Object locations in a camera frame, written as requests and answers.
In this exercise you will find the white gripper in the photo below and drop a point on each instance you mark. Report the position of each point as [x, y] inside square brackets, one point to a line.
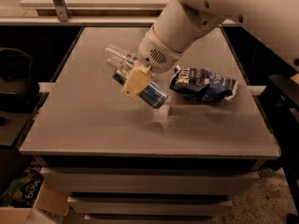
[154, 54]

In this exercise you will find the red bull can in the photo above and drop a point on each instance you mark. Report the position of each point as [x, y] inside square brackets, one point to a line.
[153, 95]

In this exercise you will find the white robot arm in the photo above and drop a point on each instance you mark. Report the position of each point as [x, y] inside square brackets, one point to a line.
[275, 23]

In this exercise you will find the clear plastic water bottle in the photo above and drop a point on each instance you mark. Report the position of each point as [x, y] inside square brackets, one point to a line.
[116, 55]

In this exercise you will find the dark blue chip bag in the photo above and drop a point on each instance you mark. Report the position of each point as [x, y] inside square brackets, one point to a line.
[201, 85]

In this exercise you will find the grey drawer cabinet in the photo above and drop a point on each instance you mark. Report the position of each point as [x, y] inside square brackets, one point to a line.
[148, 196]

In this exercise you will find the black chair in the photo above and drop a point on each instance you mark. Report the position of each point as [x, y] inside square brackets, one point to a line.
[18, 86]

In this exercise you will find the cardboard box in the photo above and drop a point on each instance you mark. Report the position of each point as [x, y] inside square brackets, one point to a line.
[50, 207]

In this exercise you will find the green snack bag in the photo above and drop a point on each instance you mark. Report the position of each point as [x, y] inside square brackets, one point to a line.
[23, 191]

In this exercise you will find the left metal bracket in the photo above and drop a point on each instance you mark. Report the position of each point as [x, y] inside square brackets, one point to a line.
[61, 10]

